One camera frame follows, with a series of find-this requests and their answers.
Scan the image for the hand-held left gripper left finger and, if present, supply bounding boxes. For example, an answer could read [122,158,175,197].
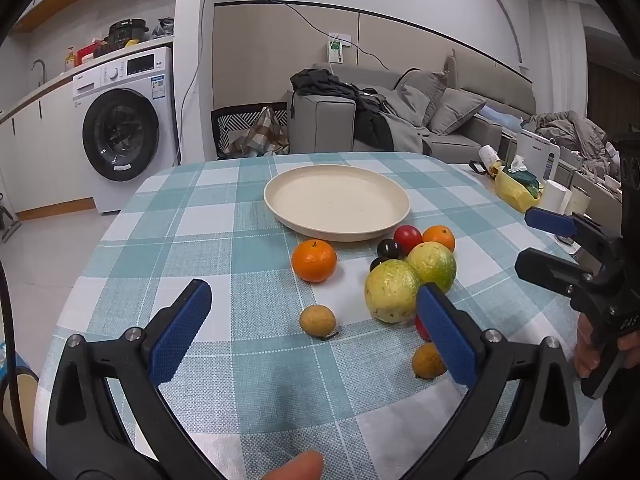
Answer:
[46,279,226,480]

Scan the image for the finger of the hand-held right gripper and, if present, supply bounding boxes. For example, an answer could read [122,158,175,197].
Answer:
[515,249,596,306]
[524,206,626,273]

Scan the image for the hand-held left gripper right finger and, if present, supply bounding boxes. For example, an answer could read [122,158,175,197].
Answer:
[400,282,583,480]

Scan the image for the yellow-green guava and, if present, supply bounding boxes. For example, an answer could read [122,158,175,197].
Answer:
[364,259,422,323]

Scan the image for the green guava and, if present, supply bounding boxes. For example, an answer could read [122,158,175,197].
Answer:
[406,241,457,293]

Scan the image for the small orange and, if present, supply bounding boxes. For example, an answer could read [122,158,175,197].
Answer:
[422,225,456,253]

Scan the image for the brown longan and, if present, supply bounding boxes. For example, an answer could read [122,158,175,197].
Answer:
[299,305,337,338]
[412,342,447,380]

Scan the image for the large orange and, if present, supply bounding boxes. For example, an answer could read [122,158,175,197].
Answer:
[291,239,338,283]

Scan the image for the cream round plate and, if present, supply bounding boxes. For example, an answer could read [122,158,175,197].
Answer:
[264,165,411,242]

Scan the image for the person's right forearm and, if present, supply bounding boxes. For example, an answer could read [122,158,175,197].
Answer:
[600,355,640,443]

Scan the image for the person's right hand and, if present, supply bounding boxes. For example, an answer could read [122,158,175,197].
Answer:
[573,312,602,380]

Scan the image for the person's left hand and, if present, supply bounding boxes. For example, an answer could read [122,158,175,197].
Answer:
[260,450,325,480]

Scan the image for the white paper roll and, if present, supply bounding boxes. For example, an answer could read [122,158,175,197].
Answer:
[540,180,572,216]

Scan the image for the yellow tissue box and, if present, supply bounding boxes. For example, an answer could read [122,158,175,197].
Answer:
[495,165,543,213]

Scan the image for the white heater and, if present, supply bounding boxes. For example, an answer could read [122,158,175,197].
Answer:
[515,130,561,181]

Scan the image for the white canister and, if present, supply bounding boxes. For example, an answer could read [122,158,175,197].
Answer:
[479,145,502,173]

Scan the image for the grey blanket pile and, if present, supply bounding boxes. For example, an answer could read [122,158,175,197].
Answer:
[520,110,618,181]

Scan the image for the teal checked tablecloth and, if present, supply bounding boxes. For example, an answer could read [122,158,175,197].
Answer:
[32,152,608,480]

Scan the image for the grey sofa cushion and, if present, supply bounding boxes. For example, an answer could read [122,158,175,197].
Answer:
[429,87,487,136]
[395,70,448,126]

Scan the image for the white curtain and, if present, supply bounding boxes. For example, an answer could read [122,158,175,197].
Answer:
[540,0,587,116]

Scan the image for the grey hoodie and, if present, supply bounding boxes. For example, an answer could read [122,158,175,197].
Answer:
[380,87,432,155]

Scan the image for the black clothes pile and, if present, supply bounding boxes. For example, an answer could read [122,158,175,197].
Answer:
[290,68,396,151]

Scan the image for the white washing machine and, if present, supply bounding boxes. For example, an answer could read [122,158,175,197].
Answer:
[71,46,180,214]

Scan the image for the plaid cloth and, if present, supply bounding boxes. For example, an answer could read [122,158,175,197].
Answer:
[227,106,291,157]

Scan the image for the dark patterned laundry basket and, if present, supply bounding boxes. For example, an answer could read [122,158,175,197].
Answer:
[211,103,290,161]

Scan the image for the grey sofa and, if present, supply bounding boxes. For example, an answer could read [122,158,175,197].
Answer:
[287,50,506,163]

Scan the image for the red box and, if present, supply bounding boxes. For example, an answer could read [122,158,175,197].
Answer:
[77,42,108,63]

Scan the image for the black rice cooker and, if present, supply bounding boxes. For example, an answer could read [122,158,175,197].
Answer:
[108,20,149,48]

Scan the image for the wooden upper cabinet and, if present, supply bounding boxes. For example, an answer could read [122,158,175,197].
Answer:
[12,0,93,33]

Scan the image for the white green wall panel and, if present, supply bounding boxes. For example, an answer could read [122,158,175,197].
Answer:
[327,34,353,65]

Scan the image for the black wall cable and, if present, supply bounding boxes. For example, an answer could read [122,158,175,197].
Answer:
[209,0,393,72]

